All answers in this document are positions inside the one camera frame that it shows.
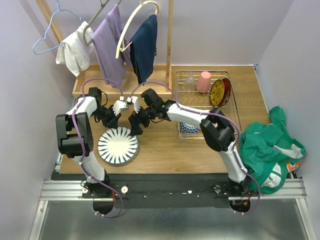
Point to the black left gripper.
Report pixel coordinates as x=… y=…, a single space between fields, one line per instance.
x=109 y=116

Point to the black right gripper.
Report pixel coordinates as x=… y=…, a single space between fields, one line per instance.
x=135 y=120

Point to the white blue striped plate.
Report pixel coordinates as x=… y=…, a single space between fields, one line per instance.
x=117 y=146

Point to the blue white patterned bowl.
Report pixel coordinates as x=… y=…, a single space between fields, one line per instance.
x=185 y=128

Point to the clear drinking glass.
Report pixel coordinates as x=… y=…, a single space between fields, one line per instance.
x=189 y=84

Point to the pink cup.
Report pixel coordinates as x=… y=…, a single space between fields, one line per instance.
x=204 y=82

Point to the yellow patterned plate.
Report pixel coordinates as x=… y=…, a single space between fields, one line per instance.
x=217 y=92

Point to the red floral plate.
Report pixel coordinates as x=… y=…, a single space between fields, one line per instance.
x=227 y=91

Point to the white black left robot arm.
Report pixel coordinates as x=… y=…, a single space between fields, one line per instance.
x=75 y=138

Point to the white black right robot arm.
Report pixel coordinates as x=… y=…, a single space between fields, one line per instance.
x=218 y=131

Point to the wooden clothes rack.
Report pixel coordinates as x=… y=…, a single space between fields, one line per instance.
x=162 y=73

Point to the navy blue cloth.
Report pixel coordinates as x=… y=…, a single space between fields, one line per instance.
x=143 y=49

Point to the white cloth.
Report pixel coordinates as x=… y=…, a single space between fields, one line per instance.
x=74 y=53

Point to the grey hanger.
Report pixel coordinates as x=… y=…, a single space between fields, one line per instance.
x=93 y=23

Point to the purple cloth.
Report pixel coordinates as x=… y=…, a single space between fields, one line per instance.
x=105 y=40

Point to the green cloth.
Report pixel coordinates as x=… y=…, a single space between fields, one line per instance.
x=269 y=152

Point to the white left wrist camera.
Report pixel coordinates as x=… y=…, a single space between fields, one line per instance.
x=120 y=106

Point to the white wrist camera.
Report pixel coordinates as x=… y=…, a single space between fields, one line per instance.
x=134 y=102
x=120 y=106

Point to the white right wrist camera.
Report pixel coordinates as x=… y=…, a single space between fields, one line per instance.
x=134 y=102

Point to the metal wire dish rack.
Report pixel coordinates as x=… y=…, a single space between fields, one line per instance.
x=201 y=101

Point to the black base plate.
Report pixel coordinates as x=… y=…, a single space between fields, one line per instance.
x=163 y=191

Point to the aluminium rail frame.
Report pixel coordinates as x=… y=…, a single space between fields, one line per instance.
x=64 y=214

